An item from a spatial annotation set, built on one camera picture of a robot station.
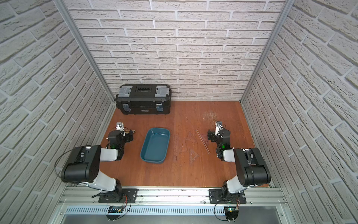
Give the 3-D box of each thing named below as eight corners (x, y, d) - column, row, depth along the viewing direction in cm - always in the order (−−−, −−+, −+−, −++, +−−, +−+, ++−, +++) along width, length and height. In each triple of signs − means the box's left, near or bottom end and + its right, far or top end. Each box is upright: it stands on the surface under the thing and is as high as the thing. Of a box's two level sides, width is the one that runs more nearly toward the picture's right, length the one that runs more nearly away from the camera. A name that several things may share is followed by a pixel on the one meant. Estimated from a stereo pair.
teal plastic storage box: (142, 164, 87) (139, 160, 81) (148, 132, 102) (146, 127, 96) (167, 164, 87) (166, 160, 81) (170, 133, 102) (169, 127, 96)
